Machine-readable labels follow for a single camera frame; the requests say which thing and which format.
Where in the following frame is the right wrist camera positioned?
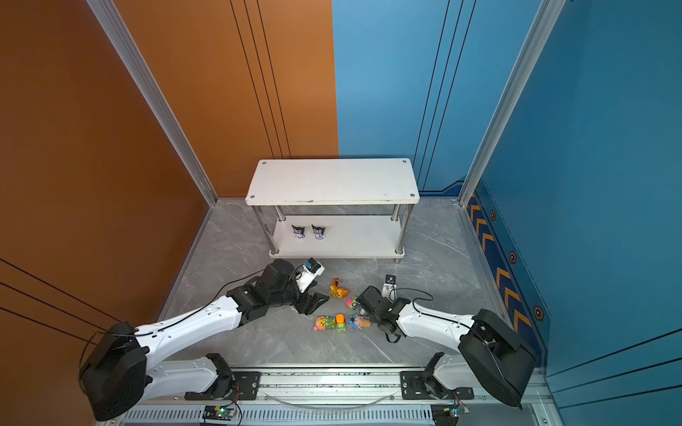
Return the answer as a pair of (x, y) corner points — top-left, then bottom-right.
(381, 274), (397, 301)

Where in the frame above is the black white Kuromi figure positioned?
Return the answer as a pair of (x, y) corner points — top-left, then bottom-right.
(291, 225), (305, 240)

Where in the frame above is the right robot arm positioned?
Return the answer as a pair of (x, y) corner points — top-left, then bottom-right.
(357, 287), (538, 408)

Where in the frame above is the white two-tier shelf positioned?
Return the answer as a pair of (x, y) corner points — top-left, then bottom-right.
(245, 158), (420, 262)

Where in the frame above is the right aluminium corner post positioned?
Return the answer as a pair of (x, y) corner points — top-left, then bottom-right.
(458, 0), (566, 209)

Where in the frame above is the left aluminium corner post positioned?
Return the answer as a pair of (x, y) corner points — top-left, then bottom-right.
(87, 0), (218, 209)

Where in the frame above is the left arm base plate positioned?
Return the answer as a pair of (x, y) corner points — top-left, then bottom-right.
(184, 371), (261, 402)

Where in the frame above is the orange yellow duck toy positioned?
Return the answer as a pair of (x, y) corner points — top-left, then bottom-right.
(330, 278), (350, 299)

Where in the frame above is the aluminium corner post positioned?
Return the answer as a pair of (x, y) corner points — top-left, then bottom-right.
(458, 0), (566, 209)
(87, 0), (218, 209)

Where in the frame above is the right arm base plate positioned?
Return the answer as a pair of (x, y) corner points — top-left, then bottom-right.
(400, 371), (475, 401)

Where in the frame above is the pink yellow bear toy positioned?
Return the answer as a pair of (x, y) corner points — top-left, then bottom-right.
(314, 316), (336, 331)

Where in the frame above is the green orange toy truck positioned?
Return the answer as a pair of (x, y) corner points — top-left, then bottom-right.
(334, 313), (346, 333)

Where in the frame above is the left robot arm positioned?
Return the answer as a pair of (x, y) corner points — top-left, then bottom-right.
(78, 258), (330, 422)

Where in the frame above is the left green circuit board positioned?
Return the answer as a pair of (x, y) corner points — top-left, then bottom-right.
(202, 405), (240, 425)

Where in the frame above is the aluminium rail frame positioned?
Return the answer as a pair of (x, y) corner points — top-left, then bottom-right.
(111, 366), (562, 425)

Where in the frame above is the blue Stitch ice-cream toy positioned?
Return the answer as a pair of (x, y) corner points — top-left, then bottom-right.
(348, 314), (371, 330)

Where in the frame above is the green circuit board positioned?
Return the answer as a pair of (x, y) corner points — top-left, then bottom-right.
(202, 405), (240, 425)
(431, 405), (469, 426)

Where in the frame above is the right green circuit board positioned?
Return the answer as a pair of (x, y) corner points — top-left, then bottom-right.
(431, 405), (469, 426)

